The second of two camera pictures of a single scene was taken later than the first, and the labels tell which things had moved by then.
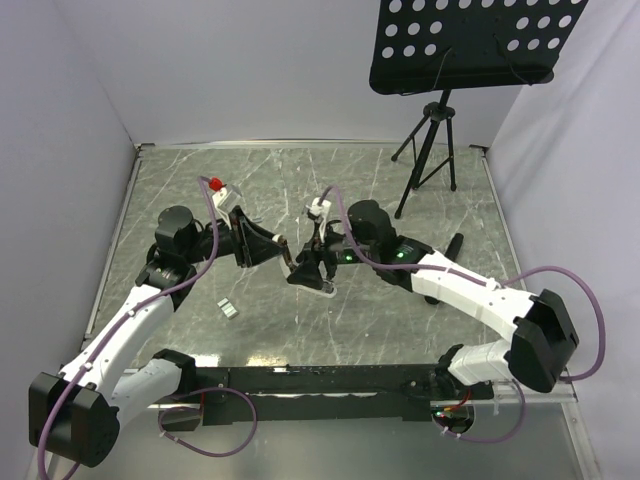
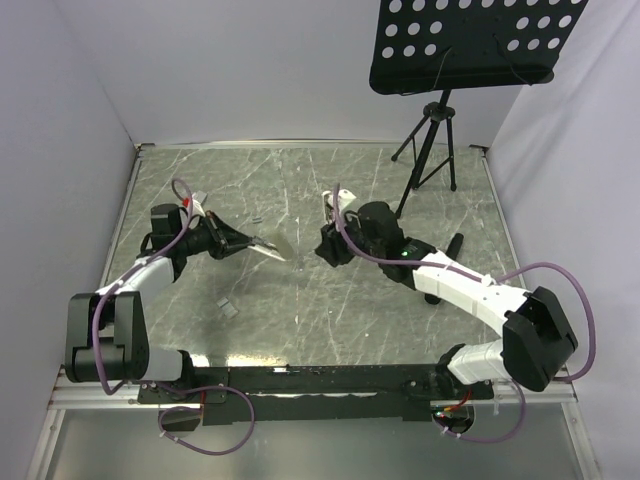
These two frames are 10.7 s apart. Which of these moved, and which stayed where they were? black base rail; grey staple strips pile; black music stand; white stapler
Moved: white stapler
Stayed: black base rail; black music stand; grey staple strips pile
